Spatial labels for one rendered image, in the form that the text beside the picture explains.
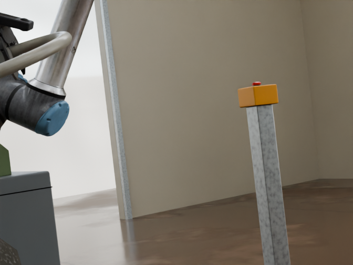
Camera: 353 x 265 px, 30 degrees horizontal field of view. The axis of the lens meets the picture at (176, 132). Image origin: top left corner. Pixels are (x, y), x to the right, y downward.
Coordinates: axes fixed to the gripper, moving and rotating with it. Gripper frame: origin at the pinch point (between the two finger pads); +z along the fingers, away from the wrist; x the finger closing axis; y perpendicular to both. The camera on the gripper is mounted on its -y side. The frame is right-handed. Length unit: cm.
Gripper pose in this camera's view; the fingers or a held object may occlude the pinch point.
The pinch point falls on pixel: (21, 72)
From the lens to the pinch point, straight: 191.3
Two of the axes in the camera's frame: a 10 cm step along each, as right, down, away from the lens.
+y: -9.3, 2.8, 2.2
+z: 3.3, 9.1, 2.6
